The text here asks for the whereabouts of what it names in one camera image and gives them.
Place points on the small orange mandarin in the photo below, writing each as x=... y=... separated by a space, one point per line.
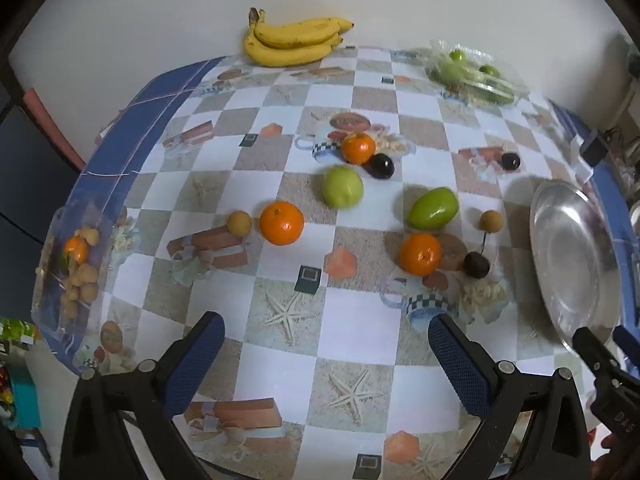
x=75 y=250

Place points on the clear bag of longans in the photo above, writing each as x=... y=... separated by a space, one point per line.
x=50 y=305

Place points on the round metal bowl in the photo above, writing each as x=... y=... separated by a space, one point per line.
x=570 y=260

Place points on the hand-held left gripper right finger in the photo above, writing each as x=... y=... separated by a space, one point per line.
x=457 y=360

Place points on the black charger box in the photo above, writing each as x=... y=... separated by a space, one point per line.
x=595 y=149

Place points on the tan longan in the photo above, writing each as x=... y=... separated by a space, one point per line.
x=239 y=221
x=490 y=221

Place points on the pear-shaped green guava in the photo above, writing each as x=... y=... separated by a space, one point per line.
x=432 y=207

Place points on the pile of green guavas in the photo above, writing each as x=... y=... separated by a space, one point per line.
x=452 y=72

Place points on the bunch of tan longans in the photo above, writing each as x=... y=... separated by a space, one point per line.
x=82 y=280

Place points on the dark purple plum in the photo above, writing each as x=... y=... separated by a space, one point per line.
x=510 y=161
x=476 y=265
x=381 y=166

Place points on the colourful printed packet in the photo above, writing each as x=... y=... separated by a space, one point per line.
x=12 y=330

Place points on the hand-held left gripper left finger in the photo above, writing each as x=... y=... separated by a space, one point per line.
x=200 y=355

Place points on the teal plastic box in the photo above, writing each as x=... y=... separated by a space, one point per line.
x=22 y=395

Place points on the bunch of yellow bananas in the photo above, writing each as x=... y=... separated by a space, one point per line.
x=290 y=52

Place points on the round green guava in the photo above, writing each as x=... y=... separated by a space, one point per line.
x=342 y=186

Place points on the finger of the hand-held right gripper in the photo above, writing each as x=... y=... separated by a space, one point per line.
x=630 y=352
x=595 y=355

